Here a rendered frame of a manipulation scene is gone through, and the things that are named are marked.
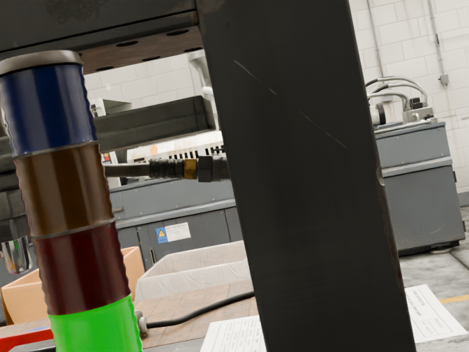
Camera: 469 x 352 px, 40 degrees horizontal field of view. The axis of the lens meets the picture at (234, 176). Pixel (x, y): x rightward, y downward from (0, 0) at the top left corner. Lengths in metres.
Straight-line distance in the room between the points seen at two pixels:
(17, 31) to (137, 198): 4.69
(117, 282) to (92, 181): 0.05
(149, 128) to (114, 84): 6.77
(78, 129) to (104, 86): 7.02
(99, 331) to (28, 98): 0.10
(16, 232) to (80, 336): 0.22
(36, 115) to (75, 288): 0.07
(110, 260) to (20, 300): 2.72
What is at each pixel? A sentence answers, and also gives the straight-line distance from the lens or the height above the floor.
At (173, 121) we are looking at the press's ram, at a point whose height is 1.17.
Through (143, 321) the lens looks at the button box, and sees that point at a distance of 0.94.
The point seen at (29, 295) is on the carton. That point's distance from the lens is 2.98.
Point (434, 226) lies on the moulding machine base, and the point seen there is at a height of 0.22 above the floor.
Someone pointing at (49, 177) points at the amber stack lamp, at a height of 1.14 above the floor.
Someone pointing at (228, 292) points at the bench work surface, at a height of 0.90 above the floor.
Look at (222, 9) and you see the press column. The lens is 0.48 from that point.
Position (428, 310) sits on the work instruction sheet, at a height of 0.90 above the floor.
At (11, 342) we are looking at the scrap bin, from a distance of 0.89.
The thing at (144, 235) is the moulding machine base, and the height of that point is 0.56.
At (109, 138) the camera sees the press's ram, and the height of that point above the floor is 1.16.
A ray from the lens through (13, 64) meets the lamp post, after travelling 0.29.
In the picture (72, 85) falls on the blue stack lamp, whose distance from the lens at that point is 0.29.
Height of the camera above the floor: 1.14
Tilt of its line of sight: 3 degrees down
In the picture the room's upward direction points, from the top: 12 degrees counter-clockwise
